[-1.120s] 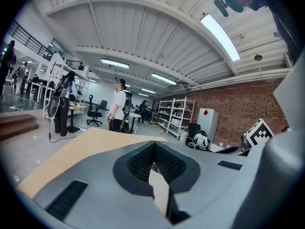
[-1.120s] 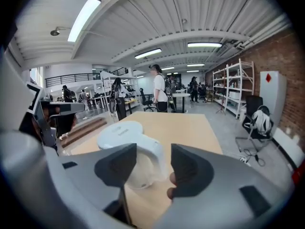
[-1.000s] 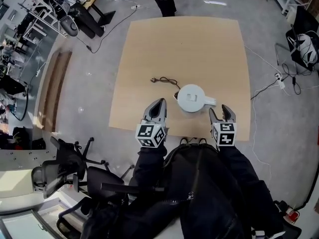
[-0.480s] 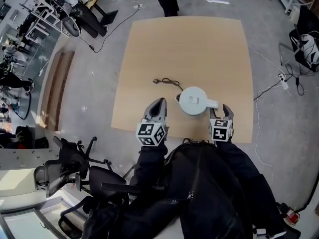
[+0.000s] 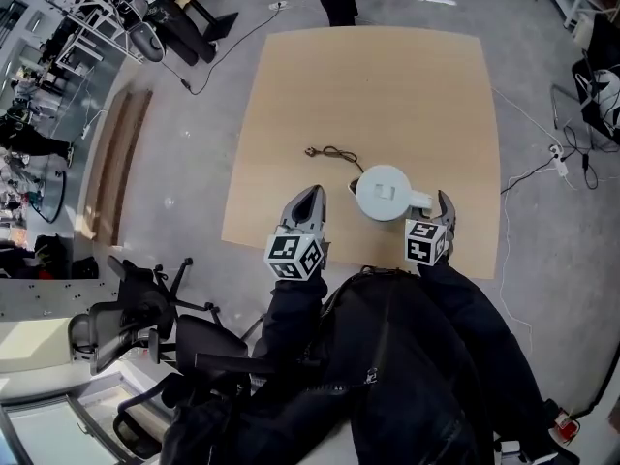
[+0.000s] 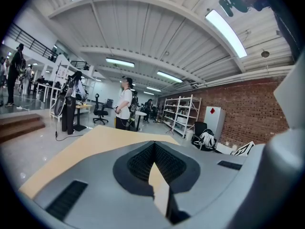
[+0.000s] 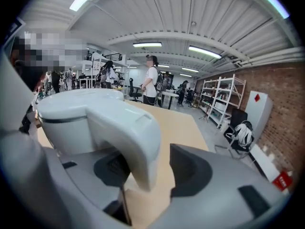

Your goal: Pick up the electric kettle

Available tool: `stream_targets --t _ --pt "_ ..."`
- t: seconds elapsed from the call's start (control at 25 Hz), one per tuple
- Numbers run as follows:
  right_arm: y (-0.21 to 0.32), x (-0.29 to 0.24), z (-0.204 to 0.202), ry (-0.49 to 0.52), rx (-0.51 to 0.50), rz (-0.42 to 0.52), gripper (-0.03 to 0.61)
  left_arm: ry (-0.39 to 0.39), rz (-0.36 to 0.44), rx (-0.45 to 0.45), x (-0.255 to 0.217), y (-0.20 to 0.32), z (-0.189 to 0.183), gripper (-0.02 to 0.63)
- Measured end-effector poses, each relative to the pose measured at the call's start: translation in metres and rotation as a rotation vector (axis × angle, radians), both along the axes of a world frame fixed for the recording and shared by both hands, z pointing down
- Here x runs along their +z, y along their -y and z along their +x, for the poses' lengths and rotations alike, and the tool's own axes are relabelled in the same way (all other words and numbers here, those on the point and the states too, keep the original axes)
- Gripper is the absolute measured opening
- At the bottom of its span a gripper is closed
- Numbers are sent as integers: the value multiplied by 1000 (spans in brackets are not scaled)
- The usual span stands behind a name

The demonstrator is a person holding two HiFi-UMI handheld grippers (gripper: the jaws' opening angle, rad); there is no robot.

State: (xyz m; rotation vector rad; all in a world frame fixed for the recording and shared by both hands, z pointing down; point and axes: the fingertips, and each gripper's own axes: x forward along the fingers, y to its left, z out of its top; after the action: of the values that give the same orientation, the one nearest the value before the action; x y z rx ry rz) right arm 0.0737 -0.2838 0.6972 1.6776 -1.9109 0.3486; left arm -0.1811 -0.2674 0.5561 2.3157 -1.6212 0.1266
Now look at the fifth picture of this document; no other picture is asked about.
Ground white metal shelving frame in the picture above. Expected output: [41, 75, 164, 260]
[45, 0, 147, 76]

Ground black power cord with plug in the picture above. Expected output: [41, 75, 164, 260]
[304, 144, 368, 179]

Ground red box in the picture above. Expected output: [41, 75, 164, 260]
[551, 406, 583, 444]

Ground grey oval shell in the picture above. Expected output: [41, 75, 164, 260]
[127, 21, 167, 65]

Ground black hose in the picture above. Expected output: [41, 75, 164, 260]
[27, 169, 68, 226]

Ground white floor cable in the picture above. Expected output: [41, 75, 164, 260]
[497, 174, 535, 373]

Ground black mesh office chair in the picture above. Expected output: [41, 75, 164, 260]
[112, 374, 188, 460]

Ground black bag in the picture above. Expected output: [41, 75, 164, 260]
[32, 232, 75, 281]

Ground person's black jacket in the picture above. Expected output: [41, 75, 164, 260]
[159, 264, 563, 465]

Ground thin black cable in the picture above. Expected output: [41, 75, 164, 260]
[161, 5, 283, 97]

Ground black floor cable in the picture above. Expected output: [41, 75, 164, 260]
[499, 155, 558, 197]

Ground person's left forearm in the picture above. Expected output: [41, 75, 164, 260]
[250, 273, 331, 360]

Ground black cable with adapter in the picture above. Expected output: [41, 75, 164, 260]
[561, 124, 601, 192]

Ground white electric kettle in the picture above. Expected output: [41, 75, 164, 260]
[356, 164, 434, 224]

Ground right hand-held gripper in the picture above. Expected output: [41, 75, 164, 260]
[404, 190, 459, 267]

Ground person's right forearm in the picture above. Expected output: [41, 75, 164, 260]
[415, 258, 537, 409]

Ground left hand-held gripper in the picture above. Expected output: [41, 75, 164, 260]
[263, 184, 332, 283]

